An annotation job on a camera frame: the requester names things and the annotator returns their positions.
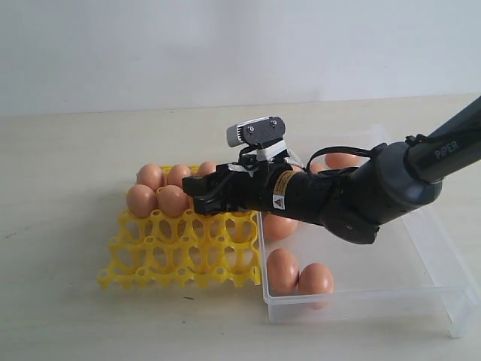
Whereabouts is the clear plastic container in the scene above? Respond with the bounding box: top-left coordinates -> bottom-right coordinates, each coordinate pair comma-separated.
257,124 -> 481,338

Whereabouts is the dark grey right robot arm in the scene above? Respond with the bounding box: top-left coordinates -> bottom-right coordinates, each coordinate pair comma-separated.
183,100 -> 480,244

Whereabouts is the yellow plastic egg tray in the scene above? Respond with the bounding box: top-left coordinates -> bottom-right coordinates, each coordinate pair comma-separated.
96,163 -> 262,291

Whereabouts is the brown egg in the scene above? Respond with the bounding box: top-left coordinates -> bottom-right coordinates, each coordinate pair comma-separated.
310,162 -> 327,174
263,214 -> 298,241
266,248 -> 299,295
325,153 -> 360,169
298,262 -> 334,296
136,163 -> 164,191
195,161 -> 216,176
126,184 -> 157,218
166,164 -> 192,188
156,185 -> 189,218

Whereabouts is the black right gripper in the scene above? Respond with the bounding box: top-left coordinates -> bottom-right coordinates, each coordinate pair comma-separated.
183,163 -> 338,226

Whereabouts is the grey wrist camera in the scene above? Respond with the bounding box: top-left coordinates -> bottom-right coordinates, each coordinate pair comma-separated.
226,116 -> 288,162

